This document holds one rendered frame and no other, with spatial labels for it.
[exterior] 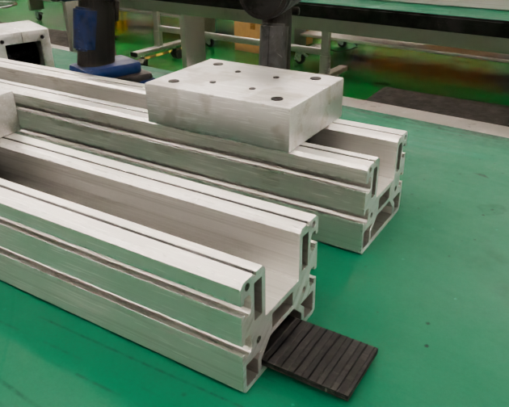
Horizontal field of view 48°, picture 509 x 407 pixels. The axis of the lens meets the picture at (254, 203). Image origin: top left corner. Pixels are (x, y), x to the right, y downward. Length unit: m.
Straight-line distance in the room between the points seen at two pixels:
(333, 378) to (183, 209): 0.16
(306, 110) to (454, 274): 0.19
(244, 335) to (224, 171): 0.24
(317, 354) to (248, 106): 0.22
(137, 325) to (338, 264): 0.19
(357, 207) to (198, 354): 0.19
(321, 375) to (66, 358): 0.17
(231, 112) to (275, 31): 0.21
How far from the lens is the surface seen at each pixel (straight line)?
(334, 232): 0.52
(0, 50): 1.05
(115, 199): 0.48
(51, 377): 0.42
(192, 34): 3.25
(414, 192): 0.64
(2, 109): 0.59
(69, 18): 3.85
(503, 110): 3.51
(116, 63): 0.90
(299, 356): 0.40
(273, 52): 0.71
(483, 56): 3.81
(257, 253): 0.41
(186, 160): 0.58
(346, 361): 0.40
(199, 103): 0.54
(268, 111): 0.50
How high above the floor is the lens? 1.06
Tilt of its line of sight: 28 degrees down
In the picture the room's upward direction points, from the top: 1 degrees counter-clockwise
